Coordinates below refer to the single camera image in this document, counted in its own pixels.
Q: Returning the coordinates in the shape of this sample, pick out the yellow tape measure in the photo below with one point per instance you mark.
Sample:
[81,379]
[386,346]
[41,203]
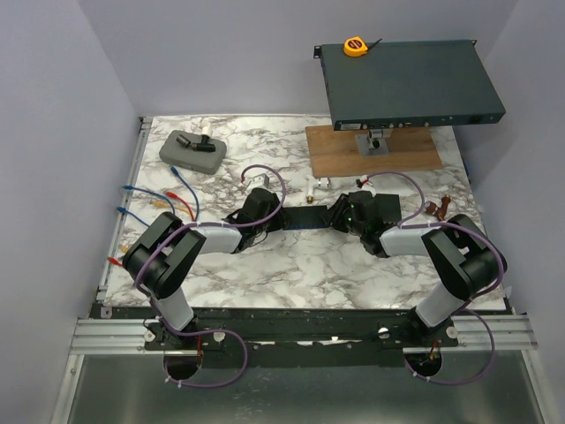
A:
[357,47]

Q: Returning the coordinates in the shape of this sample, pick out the white faucet pipe fitting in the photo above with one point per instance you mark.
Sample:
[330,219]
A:
[313,184]

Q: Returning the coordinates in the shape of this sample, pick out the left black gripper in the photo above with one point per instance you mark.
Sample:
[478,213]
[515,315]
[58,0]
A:
[278,223]

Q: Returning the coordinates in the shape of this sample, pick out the red-brown handle tool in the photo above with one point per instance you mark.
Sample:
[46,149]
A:
[439,211]

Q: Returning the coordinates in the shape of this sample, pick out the grey metal stand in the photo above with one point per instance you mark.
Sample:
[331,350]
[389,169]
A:
[374,142]

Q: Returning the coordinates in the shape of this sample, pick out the wooden board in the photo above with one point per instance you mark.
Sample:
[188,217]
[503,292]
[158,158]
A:
[336,154]

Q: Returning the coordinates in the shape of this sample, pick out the dark green rack unit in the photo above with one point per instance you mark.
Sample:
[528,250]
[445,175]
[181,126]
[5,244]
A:
[408,84]

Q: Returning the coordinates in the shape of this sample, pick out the grey case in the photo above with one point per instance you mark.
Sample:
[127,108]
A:
[207,163]

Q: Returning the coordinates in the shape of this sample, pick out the black T-shaped fitting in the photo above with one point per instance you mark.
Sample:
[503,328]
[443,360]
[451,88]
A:
[204,145]

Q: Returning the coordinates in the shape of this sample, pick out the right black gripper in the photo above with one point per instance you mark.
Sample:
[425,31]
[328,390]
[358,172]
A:
[335,212]

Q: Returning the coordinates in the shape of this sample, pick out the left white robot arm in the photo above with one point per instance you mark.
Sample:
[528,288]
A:
[160,259]

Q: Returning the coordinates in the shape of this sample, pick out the black TP-Link network switch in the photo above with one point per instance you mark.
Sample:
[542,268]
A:
[389,207]

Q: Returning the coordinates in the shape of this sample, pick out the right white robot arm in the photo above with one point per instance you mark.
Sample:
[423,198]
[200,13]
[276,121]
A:
[465,260]

